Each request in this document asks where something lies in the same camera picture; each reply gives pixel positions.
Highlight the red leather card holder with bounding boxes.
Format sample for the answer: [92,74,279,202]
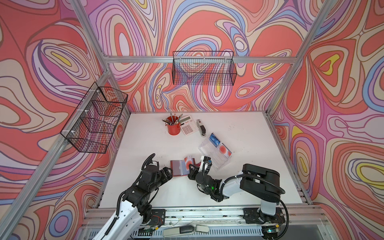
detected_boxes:
[170,159,201,177]

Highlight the red white credit card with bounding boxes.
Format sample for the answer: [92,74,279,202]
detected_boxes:
[182,156,195,175]

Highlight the clear plastic card tray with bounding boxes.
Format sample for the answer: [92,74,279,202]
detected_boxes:
[199,136,233,170]

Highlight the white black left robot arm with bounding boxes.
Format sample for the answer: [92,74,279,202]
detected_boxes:
[94,154,173,240]

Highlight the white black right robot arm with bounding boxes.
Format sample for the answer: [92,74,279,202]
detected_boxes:
[188,162,286,225]

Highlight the blue credit card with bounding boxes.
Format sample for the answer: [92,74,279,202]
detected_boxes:
[209,133,221,148]

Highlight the red pen cup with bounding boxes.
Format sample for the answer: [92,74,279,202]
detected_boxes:
[167,123,181,136]

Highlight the black silver stapler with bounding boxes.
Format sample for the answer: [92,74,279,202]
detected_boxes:
[197,119,207,137]

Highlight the white calculator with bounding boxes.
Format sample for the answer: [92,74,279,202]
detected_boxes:
[179,116,199,136]

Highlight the pens in cup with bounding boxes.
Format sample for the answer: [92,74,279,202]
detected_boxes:
[162,114,183,126]

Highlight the black wire basket left wall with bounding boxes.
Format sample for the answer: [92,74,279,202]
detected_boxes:
[60,83,128,154]

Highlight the black wire basket wall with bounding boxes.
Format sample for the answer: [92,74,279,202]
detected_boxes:
[172,50,238,86]
[60,83,128,154]

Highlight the black wire basket back wall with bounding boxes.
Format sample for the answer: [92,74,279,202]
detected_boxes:
[172,50,238,86]

